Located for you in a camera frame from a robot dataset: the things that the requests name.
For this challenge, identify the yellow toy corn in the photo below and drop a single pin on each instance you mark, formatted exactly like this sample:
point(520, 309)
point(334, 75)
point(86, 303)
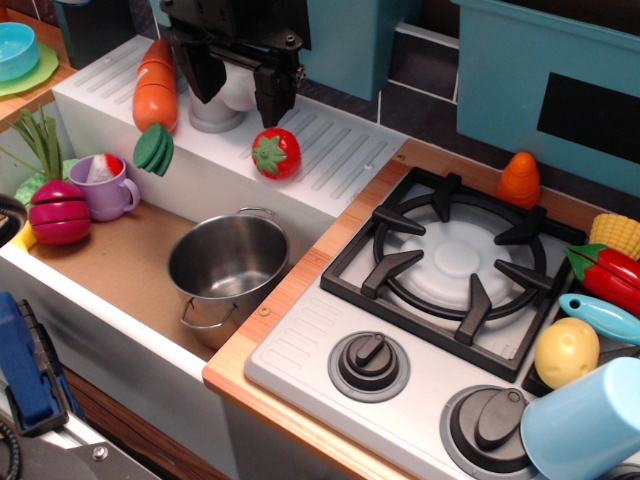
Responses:
point(618, 232)

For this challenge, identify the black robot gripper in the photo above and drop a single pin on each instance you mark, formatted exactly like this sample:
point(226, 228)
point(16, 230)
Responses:
point(245, 28)

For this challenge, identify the turquoise plastic bowl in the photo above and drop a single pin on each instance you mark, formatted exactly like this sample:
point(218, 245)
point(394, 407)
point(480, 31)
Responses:
point(19, 50)

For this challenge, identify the stainless steel pot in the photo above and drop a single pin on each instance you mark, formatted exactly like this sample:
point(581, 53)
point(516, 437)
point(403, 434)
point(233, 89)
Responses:
point(224, 267)

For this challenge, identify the red toy chili pepper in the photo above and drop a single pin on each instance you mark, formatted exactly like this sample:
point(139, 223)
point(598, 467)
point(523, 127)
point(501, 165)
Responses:
point(607, 273)

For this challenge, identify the black stove burner grate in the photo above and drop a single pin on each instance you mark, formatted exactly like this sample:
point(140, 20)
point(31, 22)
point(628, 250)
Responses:
point(457, 268)

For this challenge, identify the light blue plastic cup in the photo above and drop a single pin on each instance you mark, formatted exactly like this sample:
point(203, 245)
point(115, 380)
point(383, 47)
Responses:
point(587, 427)

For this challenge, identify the small orange toy carrot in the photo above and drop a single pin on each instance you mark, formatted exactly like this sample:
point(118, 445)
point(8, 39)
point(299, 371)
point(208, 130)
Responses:
point(520, 181)

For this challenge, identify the yellow toy potato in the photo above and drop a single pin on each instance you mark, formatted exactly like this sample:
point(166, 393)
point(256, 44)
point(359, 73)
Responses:
point(566, 351)

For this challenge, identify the red toy strawberry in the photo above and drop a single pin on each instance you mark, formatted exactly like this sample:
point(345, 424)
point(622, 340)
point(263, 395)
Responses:
point(276, 153)

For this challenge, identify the blue clamp device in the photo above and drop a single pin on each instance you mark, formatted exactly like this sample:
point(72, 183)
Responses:
point(39, 395)

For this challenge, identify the teal toy cabinet right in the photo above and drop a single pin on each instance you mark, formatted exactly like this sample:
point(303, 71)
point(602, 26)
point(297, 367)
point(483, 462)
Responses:
point(563, 90)

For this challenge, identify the light blue plastic utensil handle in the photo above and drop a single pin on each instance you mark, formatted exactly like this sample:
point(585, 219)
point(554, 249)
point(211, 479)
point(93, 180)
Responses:
point(605, 318)

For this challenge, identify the grey toy faucet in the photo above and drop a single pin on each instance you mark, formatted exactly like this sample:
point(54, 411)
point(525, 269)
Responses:
point(226, 110)

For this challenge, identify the magenta toy beet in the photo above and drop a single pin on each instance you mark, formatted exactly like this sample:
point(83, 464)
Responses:
point(57, 210)

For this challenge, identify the large orange toy carrot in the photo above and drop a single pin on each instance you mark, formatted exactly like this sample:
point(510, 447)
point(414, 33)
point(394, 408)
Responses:
point(155, 109)

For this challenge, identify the red and white toy in mug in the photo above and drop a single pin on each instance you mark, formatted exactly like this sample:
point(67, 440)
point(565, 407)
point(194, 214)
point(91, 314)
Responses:
point(104, 167)

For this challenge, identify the purple plastic mug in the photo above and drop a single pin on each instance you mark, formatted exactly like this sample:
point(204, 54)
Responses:
point(108, 200)

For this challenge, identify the grey toy stove top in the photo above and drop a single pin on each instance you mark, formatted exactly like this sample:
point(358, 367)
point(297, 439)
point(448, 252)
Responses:
point(416, 341)

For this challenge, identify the black stove knob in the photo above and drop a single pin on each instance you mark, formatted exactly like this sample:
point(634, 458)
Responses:
point(480, 431)
point(369, 367)

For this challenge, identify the left black stove knob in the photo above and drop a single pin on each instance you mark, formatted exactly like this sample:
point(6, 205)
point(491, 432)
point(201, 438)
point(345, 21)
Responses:
point(369, 367)

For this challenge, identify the white toy sink unit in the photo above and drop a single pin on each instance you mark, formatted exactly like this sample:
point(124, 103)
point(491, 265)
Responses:
point(114, 316)

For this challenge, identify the light green plastic plate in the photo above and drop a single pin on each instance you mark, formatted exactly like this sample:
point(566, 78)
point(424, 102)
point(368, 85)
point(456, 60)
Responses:
point(40, 73)

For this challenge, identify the yellow toy piece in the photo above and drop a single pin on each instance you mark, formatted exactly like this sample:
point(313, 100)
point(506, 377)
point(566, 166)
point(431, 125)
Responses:
point(25, 239)

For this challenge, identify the right black stove knob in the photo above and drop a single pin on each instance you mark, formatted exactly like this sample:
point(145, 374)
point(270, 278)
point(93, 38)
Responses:
point(480, 431)

